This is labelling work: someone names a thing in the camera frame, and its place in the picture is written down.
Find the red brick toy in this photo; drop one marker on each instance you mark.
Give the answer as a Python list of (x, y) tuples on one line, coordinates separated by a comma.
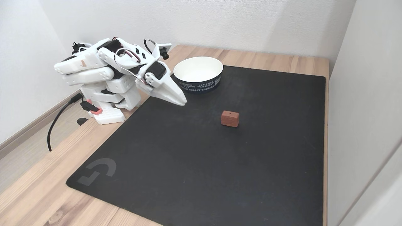
[(230, 118)]

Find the black and orange table clamp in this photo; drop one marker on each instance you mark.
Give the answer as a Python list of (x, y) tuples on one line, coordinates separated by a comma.
[(93, 109)]

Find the black desk mat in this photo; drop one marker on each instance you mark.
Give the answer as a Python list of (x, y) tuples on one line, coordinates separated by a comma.
[(204, 163)]

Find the black camera on white mount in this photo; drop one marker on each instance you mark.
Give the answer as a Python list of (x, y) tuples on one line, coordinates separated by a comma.
[(164, 53)]

